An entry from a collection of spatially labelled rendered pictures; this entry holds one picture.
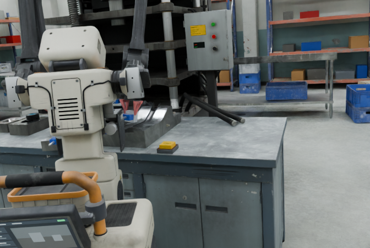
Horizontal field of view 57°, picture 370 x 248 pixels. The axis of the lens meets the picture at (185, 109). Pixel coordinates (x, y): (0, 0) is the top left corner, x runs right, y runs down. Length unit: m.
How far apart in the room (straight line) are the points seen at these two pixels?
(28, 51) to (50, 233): 0.80
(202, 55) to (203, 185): 1.06
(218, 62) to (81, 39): 1.28
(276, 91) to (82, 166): 4.26
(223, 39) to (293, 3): 5.89
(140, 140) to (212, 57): 0.94
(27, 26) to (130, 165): 0.79
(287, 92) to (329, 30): 3.13
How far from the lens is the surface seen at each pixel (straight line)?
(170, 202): 1.76
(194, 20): 2.42
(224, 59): 2.37
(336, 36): 8.18
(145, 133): 1.69
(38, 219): 0.93
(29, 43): 1.52
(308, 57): 5.07
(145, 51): 1.41
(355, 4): 8.21
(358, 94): 5.00
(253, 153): 1.53
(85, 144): 1.32
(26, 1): 1.56
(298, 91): 5.32
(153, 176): 1.74
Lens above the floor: 1.33
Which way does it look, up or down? 12 degrees down
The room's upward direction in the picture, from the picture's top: 5 degrees counter-clockwise
